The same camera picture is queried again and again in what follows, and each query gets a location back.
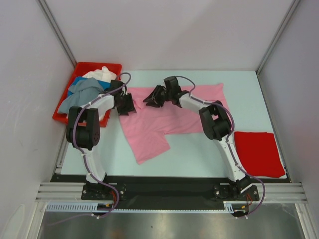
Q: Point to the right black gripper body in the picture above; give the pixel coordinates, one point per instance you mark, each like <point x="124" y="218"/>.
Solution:
<point x="160" y="95"/>

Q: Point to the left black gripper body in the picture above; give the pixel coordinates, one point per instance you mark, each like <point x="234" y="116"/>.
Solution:
<point x="126" y="105"/>

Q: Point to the pink t shirt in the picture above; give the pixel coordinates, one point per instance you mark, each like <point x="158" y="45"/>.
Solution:
<point x="145" y="130"/>

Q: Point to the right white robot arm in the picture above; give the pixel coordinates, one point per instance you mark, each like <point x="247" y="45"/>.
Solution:
<point x="218" y="125"/>

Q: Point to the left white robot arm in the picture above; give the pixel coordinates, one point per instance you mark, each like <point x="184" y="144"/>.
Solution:
<point x="83" y="132"/>

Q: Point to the white t shirt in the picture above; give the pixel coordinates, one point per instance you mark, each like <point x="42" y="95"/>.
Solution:
<point x="103" y="74"/>

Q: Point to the grey t shirt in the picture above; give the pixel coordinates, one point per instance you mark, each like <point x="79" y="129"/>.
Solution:
<point x="82" y="92"/>

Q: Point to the red plastic bin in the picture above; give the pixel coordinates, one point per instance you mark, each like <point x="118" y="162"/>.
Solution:
<point x="80" y="69"/>

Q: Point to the red folded t shirt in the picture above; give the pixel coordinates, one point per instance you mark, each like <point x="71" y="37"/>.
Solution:
<point x="259" y="154"/>

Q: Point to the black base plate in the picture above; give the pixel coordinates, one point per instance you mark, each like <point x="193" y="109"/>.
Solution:
<point x="179" y="193"/>

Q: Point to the left aluminium corner post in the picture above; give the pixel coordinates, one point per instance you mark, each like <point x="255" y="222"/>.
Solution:
<point x="57" y="31"/>

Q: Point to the aluminium corner post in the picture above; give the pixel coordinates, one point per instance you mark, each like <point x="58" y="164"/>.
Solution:
<point x="278" y="34"/>
<point x="57" y="31"/>

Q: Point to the left slotted cable duct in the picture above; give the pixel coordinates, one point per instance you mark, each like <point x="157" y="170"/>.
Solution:
<point x="79" y="207"/>

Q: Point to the slotted cable duct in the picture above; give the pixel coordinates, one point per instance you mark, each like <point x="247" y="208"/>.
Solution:
<point x="236" y="206"/>
<point x="79" y="207"/>

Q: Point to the right slotted cable duct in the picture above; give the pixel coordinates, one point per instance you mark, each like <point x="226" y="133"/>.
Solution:
<point x="236" y="206"/>

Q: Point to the aluminium frame rail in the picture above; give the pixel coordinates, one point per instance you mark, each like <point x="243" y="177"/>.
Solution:
<point x="285" y="193"/>

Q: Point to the right aluminium corner post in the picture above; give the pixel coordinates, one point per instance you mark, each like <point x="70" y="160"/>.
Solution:
<point x="278" y="34"/>

